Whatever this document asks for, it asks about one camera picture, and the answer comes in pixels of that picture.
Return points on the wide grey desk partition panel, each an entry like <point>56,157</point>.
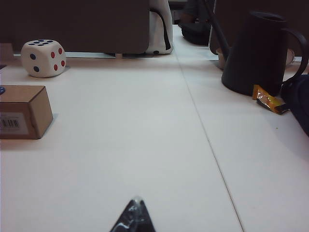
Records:
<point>72,24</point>

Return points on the white and black plush figure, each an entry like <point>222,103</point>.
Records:
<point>158,33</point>

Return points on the brown cardboard box with barcode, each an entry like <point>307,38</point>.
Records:
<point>21,106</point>

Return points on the silver partition base rail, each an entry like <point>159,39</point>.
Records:
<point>84,55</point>

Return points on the black watering can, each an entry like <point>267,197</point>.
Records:
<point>256,53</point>

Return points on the dark rounded fabric object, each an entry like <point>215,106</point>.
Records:
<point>299,101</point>

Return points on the blue poker chip on box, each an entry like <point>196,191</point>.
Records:
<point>2,90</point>

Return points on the black bag in background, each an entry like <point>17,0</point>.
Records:
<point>194,32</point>

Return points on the small beige bowl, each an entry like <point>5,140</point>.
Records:
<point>221,59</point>

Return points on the yellow snack wrapper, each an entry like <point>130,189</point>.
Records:
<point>268,100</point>

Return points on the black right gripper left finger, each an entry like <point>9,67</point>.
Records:
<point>129,217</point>

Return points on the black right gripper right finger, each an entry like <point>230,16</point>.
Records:
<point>144,220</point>

